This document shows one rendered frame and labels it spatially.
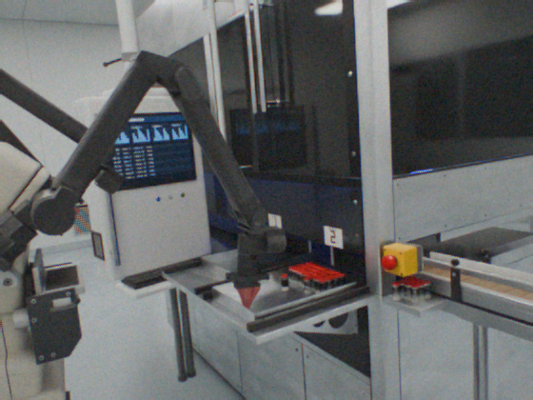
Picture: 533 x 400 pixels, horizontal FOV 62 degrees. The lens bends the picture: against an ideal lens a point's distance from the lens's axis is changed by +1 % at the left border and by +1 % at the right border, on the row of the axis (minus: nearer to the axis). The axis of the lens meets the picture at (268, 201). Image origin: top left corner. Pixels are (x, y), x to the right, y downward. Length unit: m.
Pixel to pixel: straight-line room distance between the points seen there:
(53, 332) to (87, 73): 5.64
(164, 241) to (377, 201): 1.08
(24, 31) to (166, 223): 4.89
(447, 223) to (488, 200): 0.22
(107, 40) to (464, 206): 5.82
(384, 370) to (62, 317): 0.88
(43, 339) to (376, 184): 0.90
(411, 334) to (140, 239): 1.14
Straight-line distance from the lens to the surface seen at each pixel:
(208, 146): 1.04
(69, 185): 0.97
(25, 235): 0.99
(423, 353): 1.53
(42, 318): 1.15
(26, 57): 6.55
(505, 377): 1.97
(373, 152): 1.23
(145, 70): 0.98
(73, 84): 6.57
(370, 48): 1.24
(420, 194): 1.37
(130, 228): 1.95
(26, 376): 1.22
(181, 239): 2.06
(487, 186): 1.64
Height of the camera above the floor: 1.36
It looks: 9 degrees down
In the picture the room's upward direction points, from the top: 5 degrees counter-clockwise
